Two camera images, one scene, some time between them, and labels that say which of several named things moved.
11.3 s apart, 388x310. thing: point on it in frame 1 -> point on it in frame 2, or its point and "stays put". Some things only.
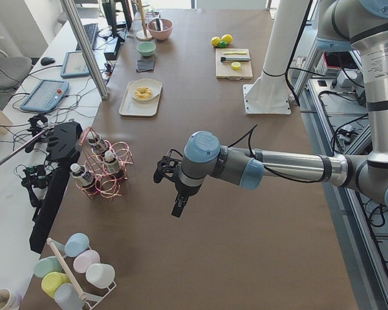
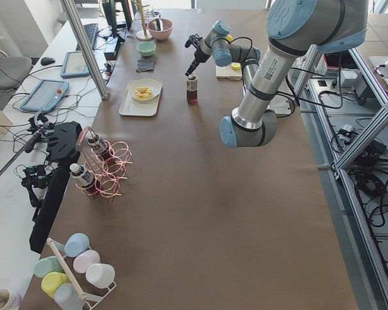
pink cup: x=83 y=260 stays put
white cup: x=100 y=275 stays put
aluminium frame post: x=75 y=17 stays put
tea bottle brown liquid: x=113 y=165 -> x=191 y=89
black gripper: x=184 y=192 -> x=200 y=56
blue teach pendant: x=46 y=95 stays put
